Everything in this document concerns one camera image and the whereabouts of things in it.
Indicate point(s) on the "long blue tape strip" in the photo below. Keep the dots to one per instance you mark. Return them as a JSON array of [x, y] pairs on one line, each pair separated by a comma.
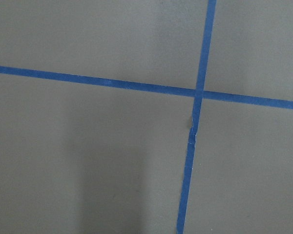
[[170, 90]]

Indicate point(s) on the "brown paper table cover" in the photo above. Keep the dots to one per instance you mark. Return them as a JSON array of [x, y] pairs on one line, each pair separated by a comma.
[[86, 159]]

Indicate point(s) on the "crossing blue tape strip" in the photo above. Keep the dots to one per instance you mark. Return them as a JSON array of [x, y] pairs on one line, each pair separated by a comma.
[[197, 103]]

